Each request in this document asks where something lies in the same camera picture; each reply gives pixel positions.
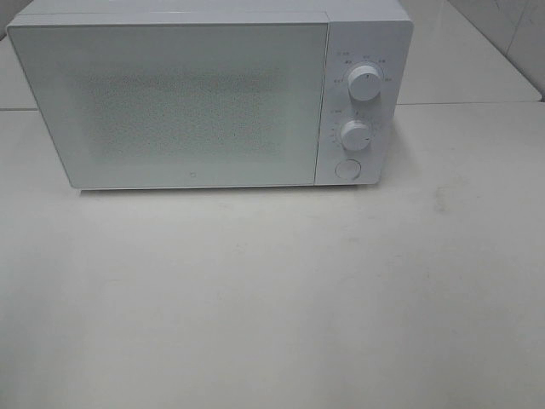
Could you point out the upper white power knob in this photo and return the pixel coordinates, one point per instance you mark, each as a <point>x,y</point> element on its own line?
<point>364,82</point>

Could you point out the white microwave oven body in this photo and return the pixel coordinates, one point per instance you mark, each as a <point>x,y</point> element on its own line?
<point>357,31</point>

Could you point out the white timer knob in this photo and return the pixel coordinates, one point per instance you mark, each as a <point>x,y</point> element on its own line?
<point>355,135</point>

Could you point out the white microwave door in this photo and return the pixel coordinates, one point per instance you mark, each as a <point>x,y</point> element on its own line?
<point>178,106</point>

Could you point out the round door release button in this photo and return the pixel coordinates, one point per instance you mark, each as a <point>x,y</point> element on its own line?
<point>348,169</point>

